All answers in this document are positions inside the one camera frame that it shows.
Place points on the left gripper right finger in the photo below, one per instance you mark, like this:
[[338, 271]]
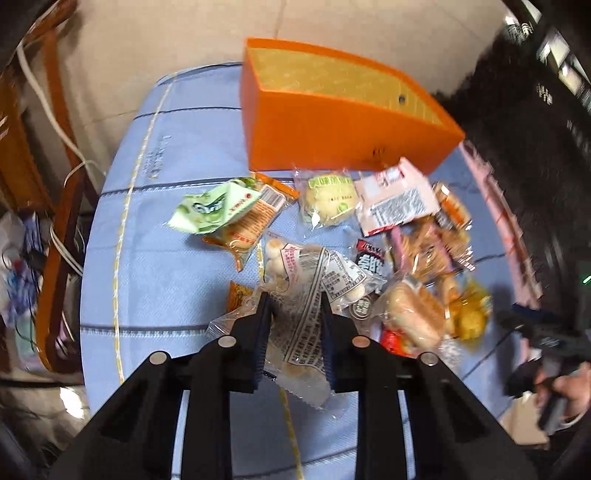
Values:
[[416, 418]]

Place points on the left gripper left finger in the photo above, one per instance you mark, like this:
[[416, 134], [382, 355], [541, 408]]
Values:
[[132, 435]]

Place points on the yellow corn candy packet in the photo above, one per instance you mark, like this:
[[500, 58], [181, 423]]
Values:
[[475, 309]]

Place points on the red snack packet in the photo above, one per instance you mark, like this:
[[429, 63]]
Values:
[[396, 343]]

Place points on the bread loaf packet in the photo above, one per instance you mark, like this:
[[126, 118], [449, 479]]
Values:
[[407, 305]]

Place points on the brown biscuit bag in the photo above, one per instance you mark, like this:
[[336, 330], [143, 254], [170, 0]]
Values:
[[453, 249]]

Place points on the pink cookie bag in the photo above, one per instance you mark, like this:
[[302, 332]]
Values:
[[420, 253]]

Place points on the black label snack packet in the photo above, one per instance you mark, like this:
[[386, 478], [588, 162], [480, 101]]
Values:
[[371, 258]]

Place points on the white pink snack packet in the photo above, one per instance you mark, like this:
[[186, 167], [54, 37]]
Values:
[[394, 197]]

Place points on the orange rice cracker packet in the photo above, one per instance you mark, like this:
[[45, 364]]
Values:
[[241, 236]]

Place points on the clear white candy bag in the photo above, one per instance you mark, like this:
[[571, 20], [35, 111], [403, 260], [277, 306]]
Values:
[[296, 276]]

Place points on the green snack packet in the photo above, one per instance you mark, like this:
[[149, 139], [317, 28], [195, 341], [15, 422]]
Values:
[[205, 213]]

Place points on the person's right hand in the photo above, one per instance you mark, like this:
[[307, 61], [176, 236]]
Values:
[[575, 388]]

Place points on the pink cushion cover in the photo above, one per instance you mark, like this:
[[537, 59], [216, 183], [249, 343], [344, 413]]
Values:
[[528, 291]]

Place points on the blue tablecloth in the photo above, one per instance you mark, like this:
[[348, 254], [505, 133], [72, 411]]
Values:
[[147, 287]]

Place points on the orange white pastry packet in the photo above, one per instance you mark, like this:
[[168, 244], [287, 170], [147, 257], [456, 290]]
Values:
[[452, 207]]

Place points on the white plastic bag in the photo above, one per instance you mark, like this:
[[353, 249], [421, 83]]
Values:
[[12, 233]]

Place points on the dark carved wooden sofa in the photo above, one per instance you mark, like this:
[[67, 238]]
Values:
[[526, 110]]

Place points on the round yellow-green cake packet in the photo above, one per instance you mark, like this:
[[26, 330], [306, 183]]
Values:
[[327, 198]]

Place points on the carved wooden chair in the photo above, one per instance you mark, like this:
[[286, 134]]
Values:
[[23, 191]]

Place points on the orange cardboard box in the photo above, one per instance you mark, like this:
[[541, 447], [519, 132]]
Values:
[[305, 106]]

